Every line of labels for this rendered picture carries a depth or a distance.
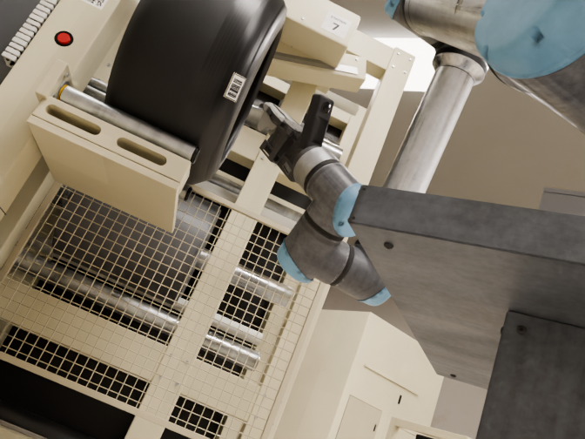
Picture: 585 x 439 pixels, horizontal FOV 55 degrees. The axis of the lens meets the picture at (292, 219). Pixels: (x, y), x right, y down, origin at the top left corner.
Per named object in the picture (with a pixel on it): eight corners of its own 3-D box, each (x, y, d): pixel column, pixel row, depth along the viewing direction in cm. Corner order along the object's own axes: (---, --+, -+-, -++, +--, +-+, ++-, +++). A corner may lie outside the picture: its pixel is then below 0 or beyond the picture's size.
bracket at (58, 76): (33, 91, 123) (57, 57, 127) (62, 160, 160) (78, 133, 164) (48, 97, 124) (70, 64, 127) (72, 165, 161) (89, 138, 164)
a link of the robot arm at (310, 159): (323, 153, 103) (353, 166, 110) (309, 138, 106) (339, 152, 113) (294, 191, 106) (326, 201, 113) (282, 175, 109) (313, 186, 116)
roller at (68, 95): (66, 80, 131) (63, 96, 134) (56, 87, 128) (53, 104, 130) (202, 145, 135) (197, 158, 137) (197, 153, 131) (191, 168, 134)
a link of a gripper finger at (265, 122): (244, 117, 122) (263, 139, 116) (258, 94, 120) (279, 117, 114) (254, 121, 124) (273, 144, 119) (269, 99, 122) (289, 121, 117)
